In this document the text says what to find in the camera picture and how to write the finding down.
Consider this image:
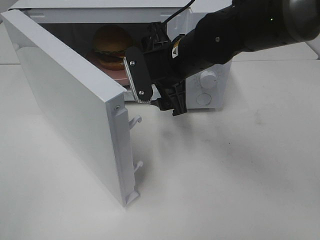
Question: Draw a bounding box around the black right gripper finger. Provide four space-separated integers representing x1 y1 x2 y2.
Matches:
157 81 187 116
142 22 170 50

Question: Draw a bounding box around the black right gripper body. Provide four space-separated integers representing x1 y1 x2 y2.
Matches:
141 37 185 90

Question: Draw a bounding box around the round white door button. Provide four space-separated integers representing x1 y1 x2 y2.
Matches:
196 93 212 106

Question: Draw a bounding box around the white timer knob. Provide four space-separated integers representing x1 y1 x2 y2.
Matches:
199 70 218 89

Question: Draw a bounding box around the toy burger with lettuce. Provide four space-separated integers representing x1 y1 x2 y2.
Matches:
92 25 134 71

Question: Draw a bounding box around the pink round plate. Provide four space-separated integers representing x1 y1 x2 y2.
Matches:
85 51 129 86

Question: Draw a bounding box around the white microwave door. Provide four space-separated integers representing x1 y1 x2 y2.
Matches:
1 10 143 206

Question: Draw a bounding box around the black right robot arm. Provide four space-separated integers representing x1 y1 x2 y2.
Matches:
142 0 320 87

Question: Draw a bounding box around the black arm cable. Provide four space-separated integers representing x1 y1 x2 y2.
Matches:
162 0 197 26

